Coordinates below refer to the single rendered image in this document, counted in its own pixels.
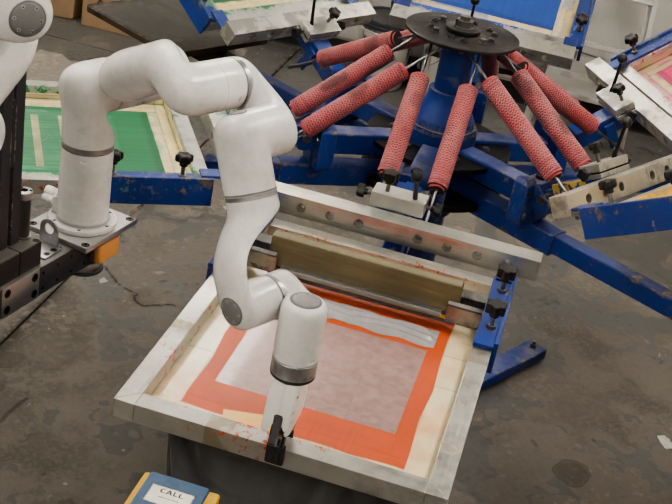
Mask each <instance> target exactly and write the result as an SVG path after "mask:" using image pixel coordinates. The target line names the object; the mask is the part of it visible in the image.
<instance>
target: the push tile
mask: <svg viewBox="0 0 672 504"><path fill-rule="evenodd" d="M208 494H209V489H208V488H205V487H202V486H198V485H195V484H192V483H189V482H186V481H182V480H179V479H176V478H173V477H170V476H166V475H163V474H160V473H157V472H154V471H152V472H151V473H150V474H149V476H148V477H147V479H146V480H145V482H144V483H143V485H142V486H141V488H140V489H139V491H138V492H137V494H136V495H135V497H134V498H133V500H132V501H131V503H130V504H203V503H204V501H205V499H206V498H207V496H208Z"/></svg>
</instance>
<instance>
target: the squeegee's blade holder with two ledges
mask: <svg viewBox="0 0 672 504"><path fill-rule="evenodd" d="M280 269H282V270H287V271H289V272H291V273H292V274H293V275H295V276H296V277H299V278H302V279H306V280H310V281H313V282H317V283H320V284H324V285H327V286H331V287H334V288H338V289H342V290H345V291H349V292H352V293H356V294H359V295H363V296H367V297H370V298H374V299H377V300H381V301H384V302H388V303H392V304H395V305H399V306H402V307H406V308H409V309H413V310H416V311H420V312H424V313H427V314H431V315H434V316H438V317H440V315H441V311H442V310H440V309H436V308H433V307H429V306H426V305H422V304H418V303H415V302H411V301H408V300H404V299H401V298H397V297H393V296H390V295H386V294H383V293H379V292H376V291H372V290H368V289H365V288H361V287H358V286H354V285H351V284H347V283H343V282H340V281H336V280H333V279H329V278H326V277H322V276H318V275H315V274H311V273H308V272H304V271H300V270H297V269H293V268H290V267H286V266H283V265H281V267H280Z"/></svg>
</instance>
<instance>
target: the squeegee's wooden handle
mask: <svg viewBox="0 0 672 504"><path fill-rule="evenodd" d="M270 251H273V252H277V253H278V260H277V266H276V268H279V269H280V267H281V265H283V266H286V267H290V268H293V269H297V270H300V271H304V272H308V273H311V274H315V275H318V276H322V277H326V278H329V279H333V280H336V281H340V282H343V283H347V284H351V285H354V286H358V287H361V288H365V289H368V290H372V291H376V292H379V293H383V294H386V295H390V296H393V297H397V298H401V299H404V300H408V301H411V302H415V303H418V304H422V305H426V306H429V307H433V308H436V309H440V310H442V311H441V314H443V315H446V311H447V307H448V302H449V301H453V302H457V303H460V299H461V295H462V291H463V287H464V281H461V280H458V279H454V278H451V277H447V276H443V275H440V274H436V273H432V272H429V271H425V270H421V269H418V268H414V267H411V266H407V265H403V264H400V263H396V262H392V261H389V260H385V259H381V258H378V257H374V256H371V255H367V254H363V253H360V252H356V251H352V250H349V249H345V248H341V247H338V246H334V245H331V244H327V243H323V242H320V241H316V240H312V239H309V238H305V237H302V236H298V235H294V234H291V233H287V232H283V231H280V230H276V231H275V232H274V234H273V236H272V240H271V246H270Z"/></svg>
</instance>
